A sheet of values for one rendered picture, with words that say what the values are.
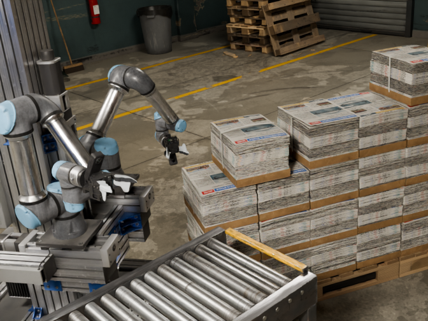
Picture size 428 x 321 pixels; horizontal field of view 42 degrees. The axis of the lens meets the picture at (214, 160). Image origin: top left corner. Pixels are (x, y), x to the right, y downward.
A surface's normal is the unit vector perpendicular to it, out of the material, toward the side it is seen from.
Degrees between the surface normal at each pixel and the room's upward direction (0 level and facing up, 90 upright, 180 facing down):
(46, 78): 90
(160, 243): 0
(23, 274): 90
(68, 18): 90
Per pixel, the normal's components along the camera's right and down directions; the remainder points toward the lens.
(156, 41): -0.05, 0.41
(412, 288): -0.07, -0.91
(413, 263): 0.33, 0.35
